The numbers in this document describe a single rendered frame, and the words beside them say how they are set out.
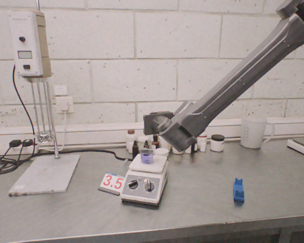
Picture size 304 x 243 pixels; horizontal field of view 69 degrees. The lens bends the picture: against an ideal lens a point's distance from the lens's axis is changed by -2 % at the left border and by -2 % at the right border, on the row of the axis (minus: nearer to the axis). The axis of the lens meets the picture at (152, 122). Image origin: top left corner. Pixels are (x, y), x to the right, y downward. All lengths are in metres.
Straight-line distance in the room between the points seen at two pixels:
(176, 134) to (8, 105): 1.00
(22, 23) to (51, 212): 0.60
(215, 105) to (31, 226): 0.60
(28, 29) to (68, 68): 0.41
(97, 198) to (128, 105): 0.57
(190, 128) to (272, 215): 0.42
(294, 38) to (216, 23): 0.80
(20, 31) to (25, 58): 0.08
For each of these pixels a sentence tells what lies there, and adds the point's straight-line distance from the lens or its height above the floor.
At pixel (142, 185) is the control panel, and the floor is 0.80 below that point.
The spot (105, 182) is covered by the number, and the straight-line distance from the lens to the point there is 0.87.
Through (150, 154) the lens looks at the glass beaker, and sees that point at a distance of 0.80.
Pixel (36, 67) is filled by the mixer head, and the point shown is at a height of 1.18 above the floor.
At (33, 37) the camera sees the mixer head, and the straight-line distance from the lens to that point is 0.86.
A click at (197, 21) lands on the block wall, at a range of 1.26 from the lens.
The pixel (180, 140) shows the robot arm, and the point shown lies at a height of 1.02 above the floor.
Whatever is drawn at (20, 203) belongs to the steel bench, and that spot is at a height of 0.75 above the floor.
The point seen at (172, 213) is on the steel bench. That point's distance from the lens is 0.74.
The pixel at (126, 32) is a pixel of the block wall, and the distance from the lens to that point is 1.19.
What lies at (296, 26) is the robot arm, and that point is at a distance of 0.53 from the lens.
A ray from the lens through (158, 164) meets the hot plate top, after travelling 0.82.
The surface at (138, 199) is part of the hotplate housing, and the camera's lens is 0.77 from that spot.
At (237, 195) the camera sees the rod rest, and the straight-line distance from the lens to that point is 0.83.
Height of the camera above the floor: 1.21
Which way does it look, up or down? 16 degrees down
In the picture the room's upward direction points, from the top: straight up
